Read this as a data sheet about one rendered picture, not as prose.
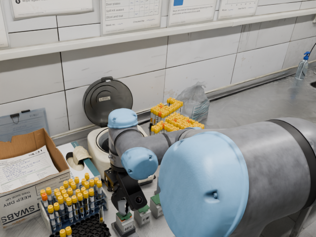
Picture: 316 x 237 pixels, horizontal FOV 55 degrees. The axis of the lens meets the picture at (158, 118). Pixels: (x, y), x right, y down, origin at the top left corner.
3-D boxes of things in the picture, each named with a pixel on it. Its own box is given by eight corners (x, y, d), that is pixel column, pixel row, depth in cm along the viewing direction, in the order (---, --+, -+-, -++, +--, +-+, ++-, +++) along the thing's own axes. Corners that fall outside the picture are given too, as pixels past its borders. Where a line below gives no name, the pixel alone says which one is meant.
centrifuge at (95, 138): (105, 197, 112) (104, 172, 106) (85, 150, 134) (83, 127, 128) (162, 180, 122) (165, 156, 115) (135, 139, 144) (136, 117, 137)
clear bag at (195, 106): (188, 131, 152) (193, 98, 142) (161, 118, 161) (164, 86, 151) (214, 112, 170) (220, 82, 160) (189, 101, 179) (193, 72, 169)
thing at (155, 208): (156, 219, 105) (157, 206, 101) (149, 210, 108) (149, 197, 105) (165, 214, 107) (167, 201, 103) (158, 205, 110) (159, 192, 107)
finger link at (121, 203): (117, 204, 98) (117, 184, 94) (126, 217, 94) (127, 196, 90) (109, 209, 97) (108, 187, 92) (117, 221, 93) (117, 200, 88)
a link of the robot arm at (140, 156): (174, 149, 68) (155, 123, 77) (127, 160, 64) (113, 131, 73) (171, 175, 73) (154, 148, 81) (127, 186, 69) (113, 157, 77)
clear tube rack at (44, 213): (51, 236, 97) (47, 221, 93) (41, 215, 104) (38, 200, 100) (108, 209, 107) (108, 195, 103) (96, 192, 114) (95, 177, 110)
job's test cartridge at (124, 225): (122, 237, 96) (122, 224, 93) (115, 226, 100) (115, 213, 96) (133, 232, 98) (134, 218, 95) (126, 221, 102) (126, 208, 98)
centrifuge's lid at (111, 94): (81, 81, 119) (77, 75, 125) (87, 137, 129) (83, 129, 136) (132, 75, 127) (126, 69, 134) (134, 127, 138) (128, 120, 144)
